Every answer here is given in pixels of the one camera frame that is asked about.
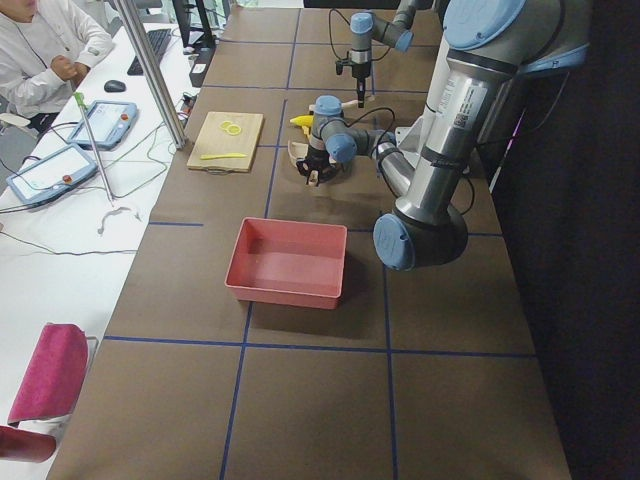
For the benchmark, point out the black keyboard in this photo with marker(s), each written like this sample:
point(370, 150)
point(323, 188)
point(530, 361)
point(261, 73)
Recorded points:
point(158, 40)

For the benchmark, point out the yellow plastic toy knife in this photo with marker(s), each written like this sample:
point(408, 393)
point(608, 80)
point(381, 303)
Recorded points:
point(232, 155)

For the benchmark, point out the yellow toy corn cob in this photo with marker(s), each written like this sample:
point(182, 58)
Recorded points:
point(302, 120)

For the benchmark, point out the lower toy lemon slice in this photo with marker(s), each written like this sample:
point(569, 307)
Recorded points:
point(233, 130)

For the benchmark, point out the beige hand brush black bristles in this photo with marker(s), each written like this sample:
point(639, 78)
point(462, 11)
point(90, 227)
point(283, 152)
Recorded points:
point(345, 105)

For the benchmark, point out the black computer mouse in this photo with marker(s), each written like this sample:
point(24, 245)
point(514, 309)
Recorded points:
point(114, 86)

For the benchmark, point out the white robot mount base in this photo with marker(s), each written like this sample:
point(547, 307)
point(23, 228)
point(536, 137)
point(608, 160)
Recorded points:
point(408, 139)

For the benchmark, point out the lower blue teach pendant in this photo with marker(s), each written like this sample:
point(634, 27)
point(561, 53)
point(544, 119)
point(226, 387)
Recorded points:
point(52, 176)

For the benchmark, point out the magenta cloth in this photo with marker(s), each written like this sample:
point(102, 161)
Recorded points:
point(54, 376)

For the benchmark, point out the thin metal rod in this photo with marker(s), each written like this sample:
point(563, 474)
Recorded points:
point(79, 99)

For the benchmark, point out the upper blue teach pendant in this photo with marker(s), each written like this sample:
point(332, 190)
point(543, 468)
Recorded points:
point(109, 121)

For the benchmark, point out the aluminium frame post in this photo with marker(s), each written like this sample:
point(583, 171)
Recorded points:
point(151, 69)

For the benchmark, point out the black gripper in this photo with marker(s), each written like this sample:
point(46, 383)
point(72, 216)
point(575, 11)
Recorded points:
point(316, 161)
point(360, 71)

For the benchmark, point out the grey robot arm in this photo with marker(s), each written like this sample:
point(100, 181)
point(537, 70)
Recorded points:
point(366, 27)
point(484, 45)

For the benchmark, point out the blue teach pendant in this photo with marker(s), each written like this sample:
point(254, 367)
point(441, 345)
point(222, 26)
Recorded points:
point(109, 121)
point(52, 176)

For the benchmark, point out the person in white shirt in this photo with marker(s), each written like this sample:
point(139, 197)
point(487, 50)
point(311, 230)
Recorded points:
point(47, 50)

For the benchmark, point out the bamboo cutting board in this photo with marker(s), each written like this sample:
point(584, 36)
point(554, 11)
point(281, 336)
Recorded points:
point(214, 140)

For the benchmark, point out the pink plastic bin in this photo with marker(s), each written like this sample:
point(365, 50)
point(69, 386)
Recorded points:
point(288, 263)

